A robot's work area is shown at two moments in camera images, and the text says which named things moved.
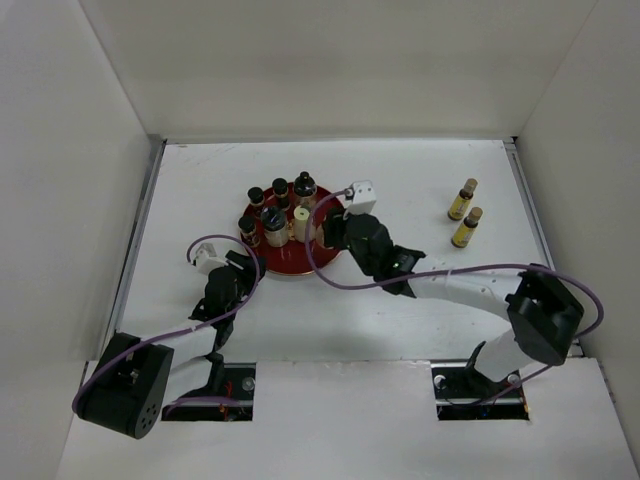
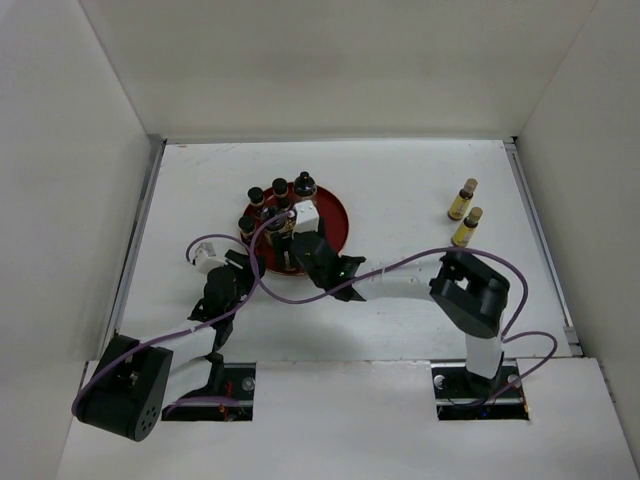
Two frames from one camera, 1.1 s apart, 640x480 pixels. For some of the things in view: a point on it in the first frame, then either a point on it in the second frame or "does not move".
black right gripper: x=334 y=225 -> x=282 y=241
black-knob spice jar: x=304 y=190 does not move
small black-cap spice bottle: x=256 y=198 does not move
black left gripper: x=246 y=268 does not move
